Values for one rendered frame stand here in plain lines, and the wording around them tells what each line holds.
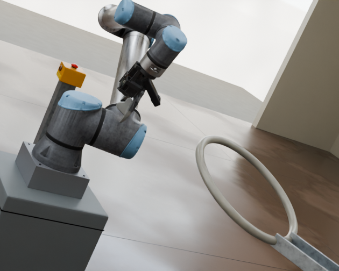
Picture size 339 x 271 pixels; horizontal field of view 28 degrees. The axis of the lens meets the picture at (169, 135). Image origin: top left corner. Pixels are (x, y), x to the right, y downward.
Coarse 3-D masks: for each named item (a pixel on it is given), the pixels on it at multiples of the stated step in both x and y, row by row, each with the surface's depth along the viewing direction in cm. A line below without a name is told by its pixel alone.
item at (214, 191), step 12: (204, 144) 241; (228, 144) 257; (252, 156) 263; (204, 168) 228; (264, 168) 263; (204, 180) 226; (276, 180) 262; (216, 192) 223; (276, 192) 261; (228, 204) 222; (288, 204) 256; (240, 216) 222; (288, 216) 252; (252, 228) 223; (264, 240) 225; (276, 240) 228; (288, 240) 234
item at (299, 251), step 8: (280, 240) 228; (296, 240) 236; (304, 240) 235; (280, 248) 227; (288, 248) 226; (296, 248) 224; (304, 248) 234; (312, 248) 232; (288, 256) 225; (296, 256) 224; (304, 256) 222; (312, 256) 232; (320, 256) 230; (296, 264) 223; (304, 264) 222; (312, 264) 220; (320, 264) 230; (328, 264) 228; (336, 264) 227
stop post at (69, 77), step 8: (64, 64) 346; (64, 72) 342; (72, 72) 343; (80, 72) 345; (64, 80) 343; (72, 80) 345; (80, 80) 346; (56, 88) 351; (64, 88) 347; (72, 88) 348; (56, 96) 347; (56, 104) 349; (48, 112) 351; (48, 120) 351; (40, 128) 356; (40, 136) 353
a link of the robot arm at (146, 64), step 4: (144, 56) 231; (140, 60) 232; (144, 60) 230; (148, 60) 229; (140, 64) 231; (144, 64) 230; (148, 64) 229; (152, 64) 228; (144, 68) 230; (148, 68) 229; (152, 68) 229; (156, 68) 229; (160, 68) 229; (148, 72) 230; (152, 72) 230; (156, 72) 230; (160, 72) 231; (156, 76) 231
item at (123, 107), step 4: (128, 100) 236; (132, 100) 236; (120, 104) 235; (124, 104) 235; (128, 104) 236; (120, 108) 235; (124, 108) 235; (128, 108) 236; (124, 112) 235; (128, 112) 235; (124, 116) 235; (128, 116) 236; (120, 120) 237; (124, 120) 237
